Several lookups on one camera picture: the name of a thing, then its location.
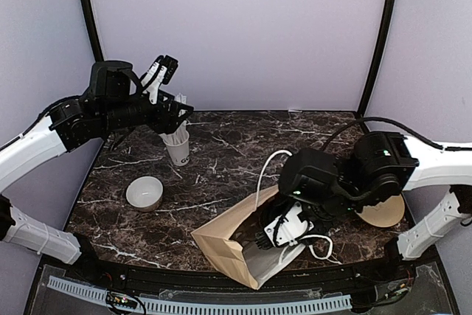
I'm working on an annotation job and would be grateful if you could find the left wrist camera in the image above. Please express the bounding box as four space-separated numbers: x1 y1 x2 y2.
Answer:
140 55 178 105

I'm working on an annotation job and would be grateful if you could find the brown paper bag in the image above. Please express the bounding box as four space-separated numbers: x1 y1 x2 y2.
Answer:
190 149 335 291

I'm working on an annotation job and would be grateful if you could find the cream yellow plate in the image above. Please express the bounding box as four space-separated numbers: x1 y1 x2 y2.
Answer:
358 195 406 228

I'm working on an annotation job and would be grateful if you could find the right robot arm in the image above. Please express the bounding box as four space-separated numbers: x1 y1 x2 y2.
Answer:
255 118 471 281

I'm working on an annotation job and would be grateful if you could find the black table front rail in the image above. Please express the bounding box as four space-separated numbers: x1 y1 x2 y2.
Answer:
62 237 417 296

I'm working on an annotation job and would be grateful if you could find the left black frame post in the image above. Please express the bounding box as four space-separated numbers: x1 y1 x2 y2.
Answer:
80 0 105 61

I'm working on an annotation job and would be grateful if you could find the white ceramic bowl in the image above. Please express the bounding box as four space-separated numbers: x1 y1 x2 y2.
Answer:
125 176 164 212

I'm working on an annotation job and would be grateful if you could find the white slotted cable duct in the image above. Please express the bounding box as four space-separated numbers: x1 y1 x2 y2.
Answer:
46 275 353 315

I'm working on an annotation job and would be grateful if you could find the white paper straw cup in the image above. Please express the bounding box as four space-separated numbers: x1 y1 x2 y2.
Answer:
159 131 190 167

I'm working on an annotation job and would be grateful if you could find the black frame post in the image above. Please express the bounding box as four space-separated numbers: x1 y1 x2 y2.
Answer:
80 0 105 61
356 0 395 117

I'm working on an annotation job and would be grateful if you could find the wrapped paper straw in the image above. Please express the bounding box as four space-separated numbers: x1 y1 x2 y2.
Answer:
175 93 187 145

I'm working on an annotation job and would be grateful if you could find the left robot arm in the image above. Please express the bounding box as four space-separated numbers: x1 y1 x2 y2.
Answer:
1 55 194 283

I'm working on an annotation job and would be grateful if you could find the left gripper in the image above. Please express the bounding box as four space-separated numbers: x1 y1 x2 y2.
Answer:
100 85 192 133

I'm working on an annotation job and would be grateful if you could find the right black frame post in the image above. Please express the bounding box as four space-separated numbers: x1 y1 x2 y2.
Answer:
356 0 395 117

